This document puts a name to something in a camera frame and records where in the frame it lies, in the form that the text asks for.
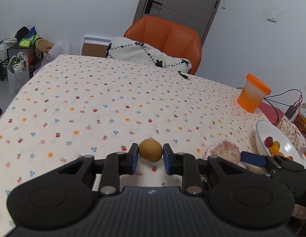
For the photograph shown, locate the large orange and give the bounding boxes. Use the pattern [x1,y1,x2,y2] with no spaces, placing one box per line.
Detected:
[278,152,293,161]

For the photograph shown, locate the peeled pomelo segment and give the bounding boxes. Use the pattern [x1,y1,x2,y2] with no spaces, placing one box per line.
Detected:
[203,139,240,164]

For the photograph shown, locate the brown longan fruit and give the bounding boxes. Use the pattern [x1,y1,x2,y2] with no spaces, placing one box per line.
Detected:
[138,138,163,163]

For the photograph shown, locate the orange tangerine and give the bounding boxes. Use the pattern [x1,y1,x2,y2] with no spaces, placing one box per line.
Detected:
[269,144,279,157]

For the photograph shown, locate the small yellow kumquat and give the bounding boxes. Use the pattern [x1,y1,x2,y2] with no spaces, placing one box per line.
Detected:
[273,141,280,147]

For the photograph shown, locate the white plate with blue rim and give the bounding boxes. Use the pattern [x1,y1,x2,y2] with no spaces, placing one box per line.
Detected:
[255,120,306,169]

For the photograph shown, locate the floral tissue box cover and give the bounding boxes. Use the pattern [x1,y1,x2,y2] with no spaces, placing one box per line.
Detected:
[277,116,306,157]

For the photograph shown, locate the red cartoon table mat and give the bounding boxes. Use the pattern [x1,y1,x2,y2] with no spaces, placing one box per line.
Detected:
[258,102,284,126]

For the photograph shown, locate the orange plastic basket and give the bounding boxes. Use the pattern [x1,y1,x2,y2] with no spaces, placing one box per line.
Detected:
[294,115,306,140]

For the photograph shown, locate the black power adapter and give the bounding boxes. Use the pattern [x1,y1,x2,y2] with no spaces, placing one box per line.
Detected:
[285,105,299,122]

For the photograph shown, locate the orange lidded plastic cup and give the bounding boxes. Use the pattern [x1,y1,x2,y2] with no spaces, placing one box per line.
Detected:
[237,73,272,113]

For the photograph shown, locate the floral tablecloth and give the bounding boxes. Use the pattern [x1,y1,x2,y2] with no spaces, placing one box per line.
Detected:
[0,54,306,237]

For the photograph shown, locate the white black fuzzy blanket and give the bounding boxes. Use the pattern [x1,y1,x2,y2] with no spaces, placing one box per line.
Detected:
[106,36,192,73]

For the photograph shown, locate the orange leather chair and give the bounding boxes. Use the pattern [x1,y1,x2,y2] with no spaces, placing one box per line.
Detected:
[123,16,202,75]

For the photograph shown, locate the white plastic bag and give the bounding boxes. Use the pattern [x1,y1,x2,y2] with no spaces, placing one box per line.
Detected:
[48,38,77,59]

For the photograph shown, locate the green yellow clutter pile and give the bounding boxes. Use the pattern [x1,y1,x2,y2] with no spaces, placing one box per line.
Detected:
[15,26,40,48]

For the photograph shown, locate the black metal rack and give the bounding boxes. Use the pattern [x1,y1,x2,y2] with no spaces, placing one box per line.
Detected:
[0,36,44,82]

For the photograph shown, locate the grey door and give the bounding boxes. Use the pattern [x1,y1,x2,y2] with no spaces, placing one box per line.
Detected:
[133,0,220,44]

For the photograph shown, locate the black cable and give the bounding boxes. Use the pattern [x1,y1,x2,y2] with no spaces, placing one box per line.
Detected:
[235,86,303,124]

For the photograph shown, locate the black usb cable end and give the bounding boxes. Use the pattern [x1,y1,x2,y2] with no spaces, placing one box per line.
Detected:
[177,70,191,81]

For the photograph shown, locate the cardboard box by wall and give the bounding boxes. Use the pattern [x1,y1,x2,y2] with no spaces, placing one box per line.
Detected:
[80,35,111,58]

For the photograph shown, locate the white wall switch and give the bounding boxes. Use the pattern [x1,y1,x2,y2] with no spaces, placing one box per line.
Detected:
[267,11,279,23]

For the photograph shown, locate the black door handle lock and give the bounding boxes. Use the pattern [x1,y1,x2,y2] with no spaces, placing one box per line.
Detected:
[143,0,164,16]

